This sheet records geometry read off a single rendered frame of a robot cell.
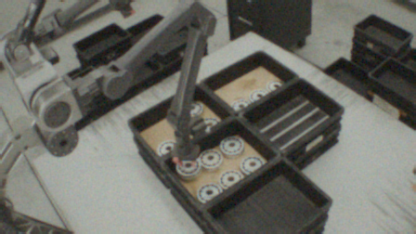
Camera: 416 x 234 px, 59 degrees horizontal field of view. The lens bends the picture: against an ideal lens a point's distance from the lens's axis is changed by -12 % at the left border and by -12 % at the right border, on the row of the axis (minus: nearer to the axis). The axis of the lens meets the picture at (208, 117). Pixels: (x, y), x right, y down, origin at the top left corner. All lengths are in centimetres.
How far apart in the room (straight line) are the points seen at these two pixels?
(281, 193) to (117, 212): 73
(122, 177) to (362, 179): 112
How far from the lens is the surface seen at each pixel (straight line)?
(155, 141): 190
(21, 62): 139
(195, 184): 171
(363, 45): 309
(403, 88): 277
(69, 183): 206
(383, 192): 189
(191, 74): 143
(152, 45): 130
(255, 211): 162
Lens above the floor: 220
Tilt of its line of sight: 44 degrees down
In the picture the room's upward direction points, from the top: 8 degrees counter-clockwise
